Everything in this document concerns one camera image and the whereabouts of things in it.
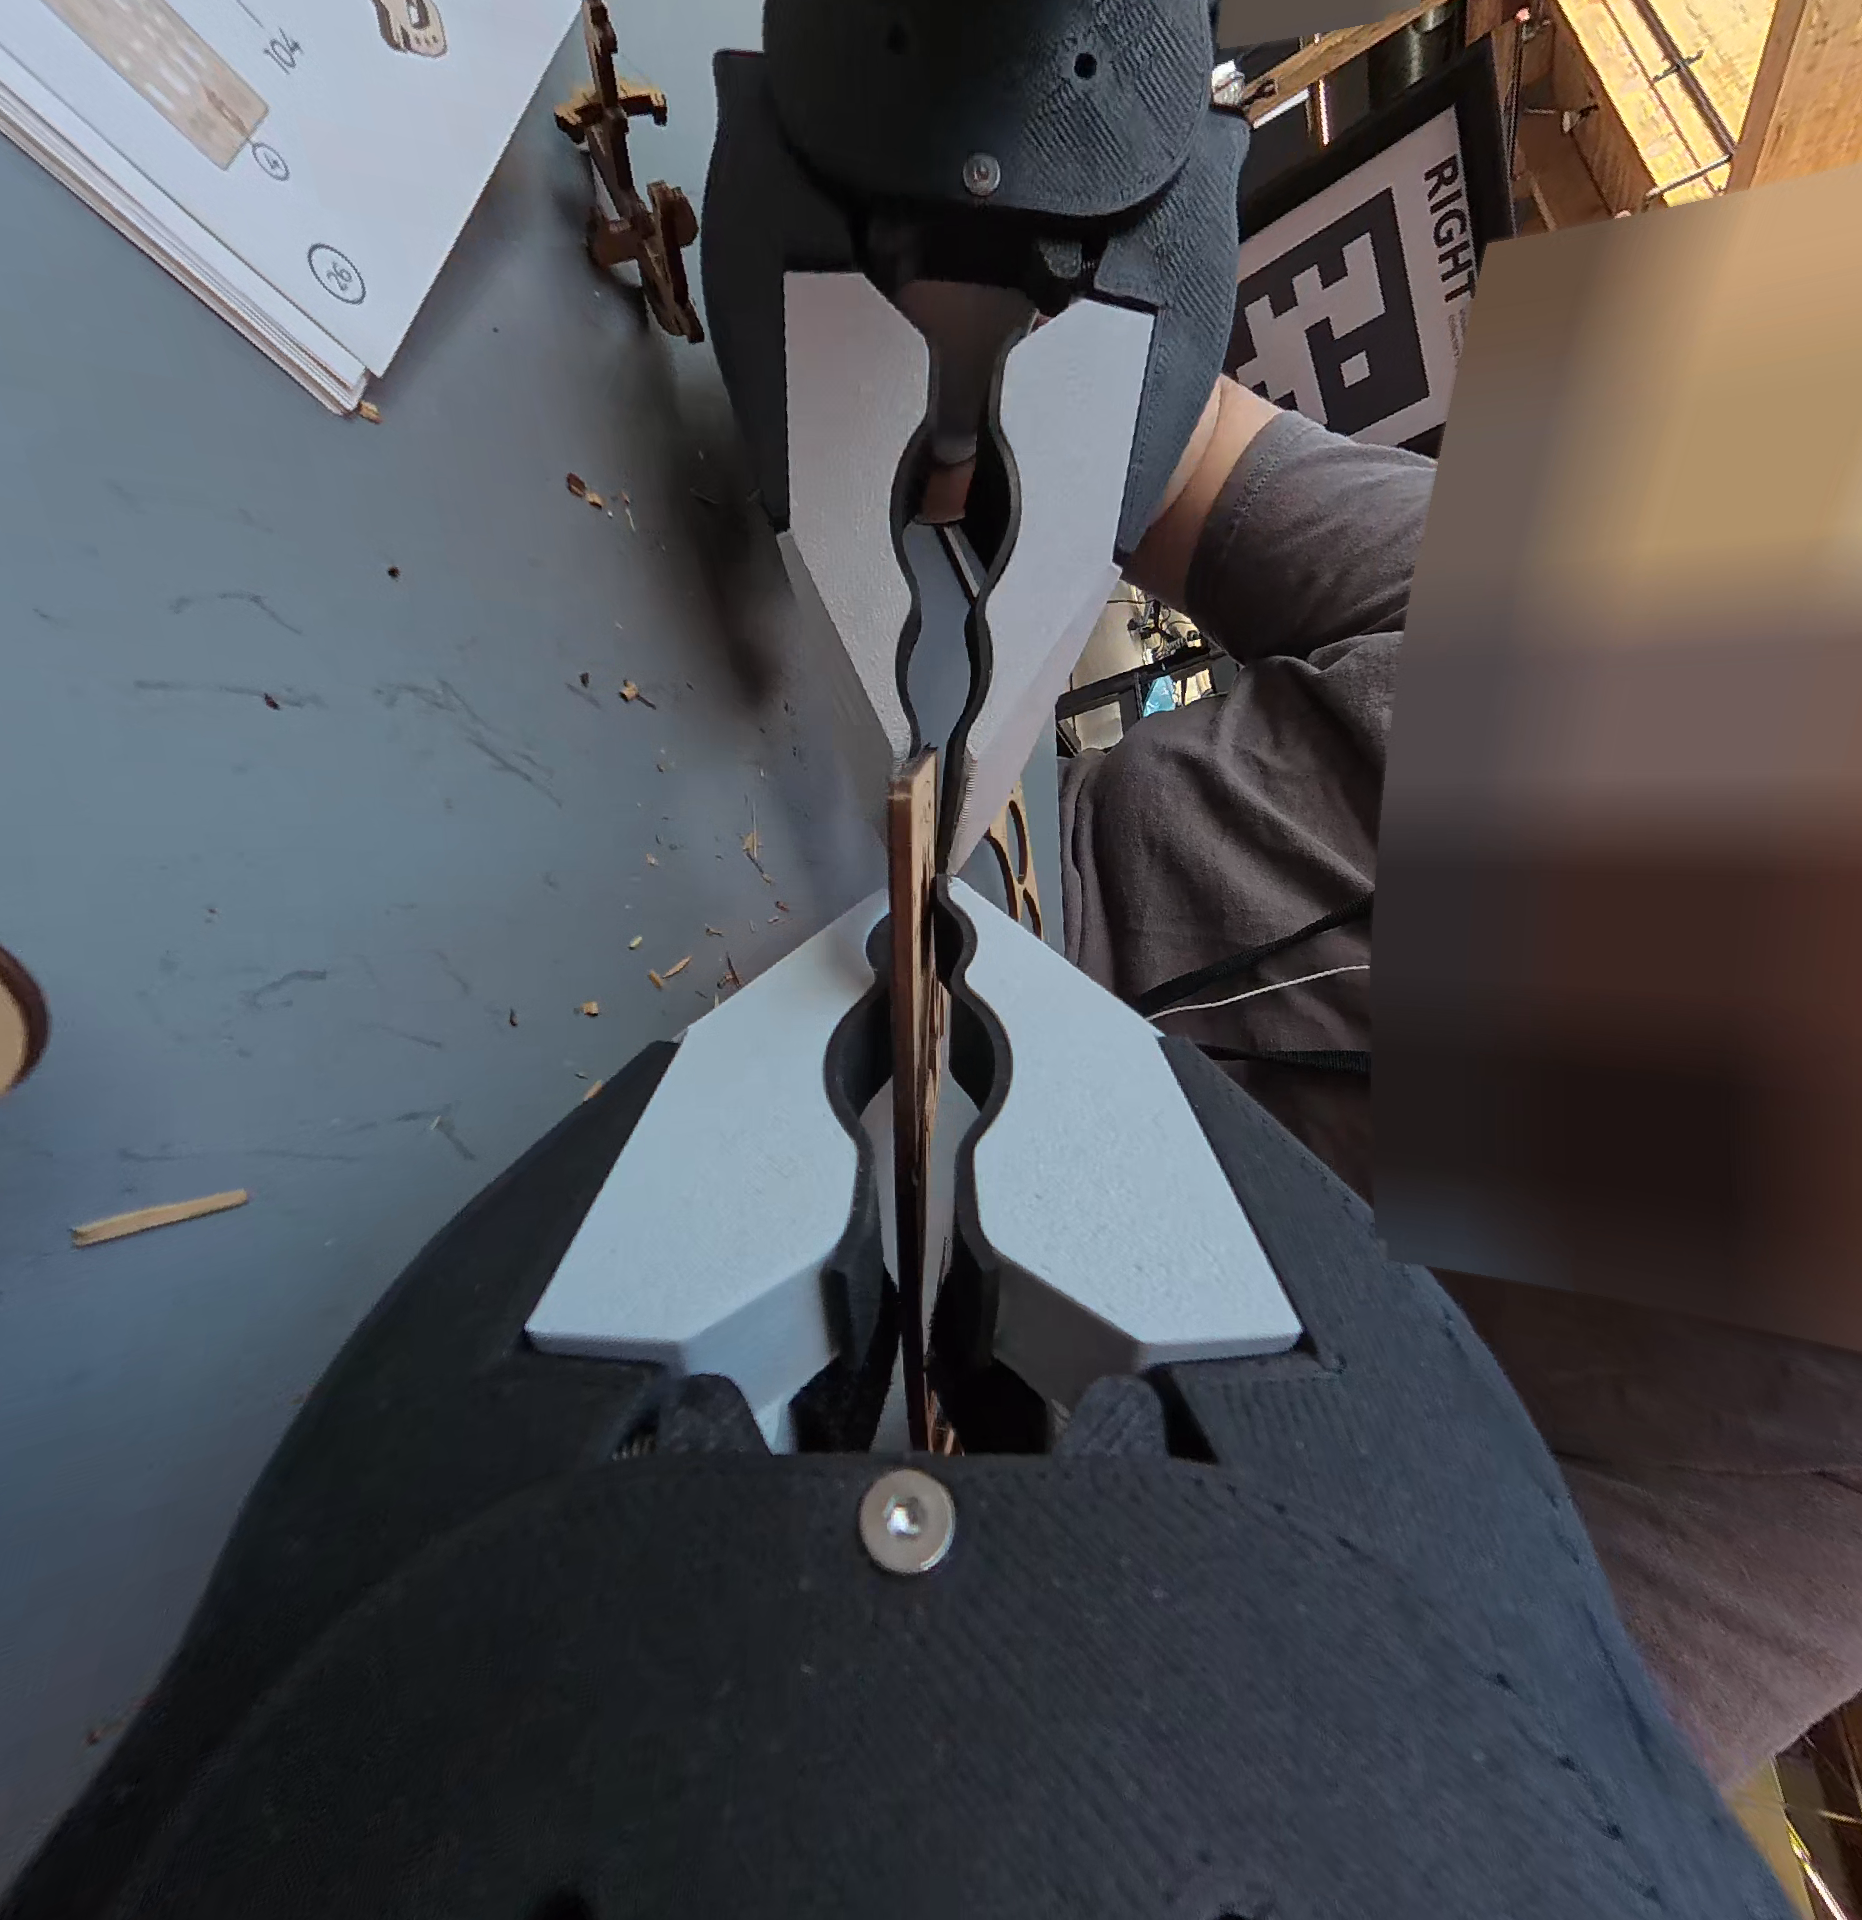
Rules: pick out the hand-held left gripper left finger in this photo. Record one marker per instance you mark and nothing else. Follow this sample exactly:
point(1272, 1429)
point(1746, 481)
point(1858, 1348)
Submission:
point(690, 1199)

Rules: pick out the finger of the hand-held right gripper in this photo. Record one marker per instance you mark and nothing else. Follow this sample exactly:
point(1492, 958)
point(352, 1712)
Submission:
point(1073, 496)
point(842, 449)

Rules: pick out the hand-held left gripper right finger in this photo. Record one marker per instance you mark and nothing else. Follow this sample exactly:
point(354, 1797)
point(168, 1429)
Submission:
point(1126, 1199)

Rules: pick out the large wooden cutout sheet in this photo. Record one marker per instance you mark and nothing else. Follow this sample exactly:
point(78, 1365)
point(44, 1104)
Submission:
point(917, 975)

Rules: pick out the wooden model part with holes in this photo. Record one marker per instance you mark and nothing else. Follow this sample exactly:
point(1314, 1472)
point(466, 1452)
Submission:
point(1001, 833)

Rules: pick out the small wooden model part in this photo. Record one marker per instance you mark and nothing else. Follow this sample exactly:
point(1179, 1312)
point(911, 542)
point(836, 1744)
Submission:
point(631, 227)

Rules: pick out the framed black white tag sign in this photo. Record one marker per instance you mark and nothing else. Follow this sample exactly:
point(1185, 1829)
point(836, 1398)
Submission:
point(1351, 314)

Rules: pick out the person's grey shirt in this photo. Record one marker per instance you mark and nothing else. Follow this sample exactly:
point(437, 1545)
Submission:
point(1246, 811)

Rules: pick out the wood splinter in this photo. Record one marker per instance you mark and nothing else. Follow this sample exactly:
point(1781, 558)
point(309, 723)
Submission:
point(160, 1218)

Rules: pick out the white instruction booklet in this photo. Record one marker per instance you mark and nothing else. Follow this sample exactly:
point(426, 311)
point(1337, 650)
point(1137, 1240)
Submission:
point(345, 119)

